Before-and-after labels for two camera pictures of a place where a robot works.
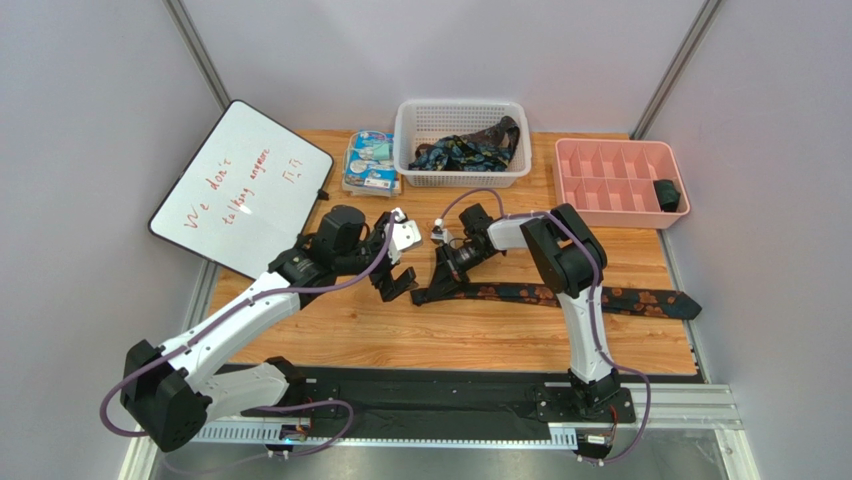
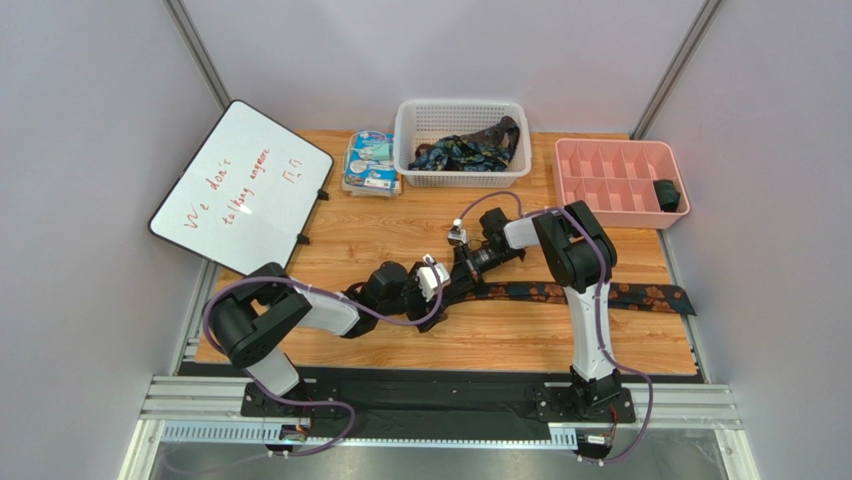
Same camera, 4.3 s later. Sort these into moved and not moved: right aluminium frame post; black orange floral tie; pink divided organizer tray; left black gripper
Moved: left black gripper
Not moved: pink divided organizer tray; right aluminium frame post; black orange floral tie
